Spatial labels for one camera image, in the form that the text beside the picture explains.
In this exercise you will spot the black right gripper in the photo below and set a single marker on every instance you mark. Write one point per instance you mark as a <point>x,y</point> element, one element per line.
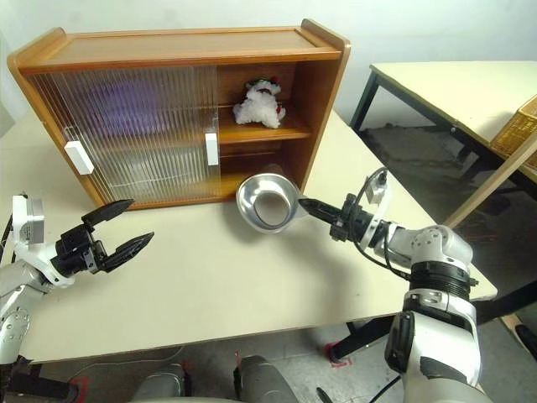
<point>348,222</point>

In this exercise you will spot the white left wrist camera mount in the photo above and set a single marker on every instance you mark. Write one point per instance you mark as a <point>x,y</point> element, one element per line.
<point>29,235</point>

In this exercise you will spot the grey rounded shell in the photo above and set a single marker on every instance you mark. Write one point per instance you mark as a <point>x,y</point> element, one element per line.
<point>264,382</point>
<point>159,384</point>

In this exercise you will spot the white plush toy green hat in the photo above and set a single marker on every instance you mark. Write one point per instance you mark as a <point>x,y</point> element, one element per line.
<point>258,107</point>

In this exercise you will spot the wicker basket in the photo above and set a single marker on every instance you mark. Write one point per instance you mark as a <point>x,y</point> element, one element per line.
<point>518,134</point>

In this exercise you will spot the silver metal bowl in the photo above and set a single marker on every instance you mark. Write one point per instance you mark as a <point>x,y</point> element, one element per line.
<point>251,197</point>

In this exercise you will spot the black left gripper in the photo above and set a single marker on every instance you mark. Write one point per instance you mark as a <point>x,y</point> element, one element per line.
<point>79,252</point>

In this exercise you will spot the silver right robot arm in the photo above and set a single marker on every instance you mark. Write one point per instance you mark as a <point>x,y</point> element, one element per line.
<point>440,336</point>

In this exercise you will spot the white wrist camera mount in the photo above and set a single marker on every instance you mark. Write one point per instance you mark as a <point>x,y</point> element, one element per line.
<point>29,235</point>
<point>375,194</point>

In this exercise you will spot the wooden cabinet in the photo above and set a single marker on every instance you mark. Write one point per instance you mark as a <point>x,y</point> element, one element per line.
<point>189,42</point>

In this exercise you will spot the black table leg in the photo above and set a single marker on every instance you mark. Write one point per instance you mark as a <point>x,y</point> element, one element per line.
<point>369,336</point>
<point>42,380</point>

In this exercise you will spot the ribbed clear sliding door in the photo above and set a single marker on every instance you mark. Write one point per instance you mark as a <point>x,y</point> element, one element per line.
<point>189,126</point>
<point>46,109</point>

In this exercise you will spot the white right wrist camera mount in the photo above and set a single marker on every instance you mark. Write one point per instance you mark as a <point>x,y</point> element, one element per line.
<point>375,194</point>

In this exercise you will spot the beige side table black legs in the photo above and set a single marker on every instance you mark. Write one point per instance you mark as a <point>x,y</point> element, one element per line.
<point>440,92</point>

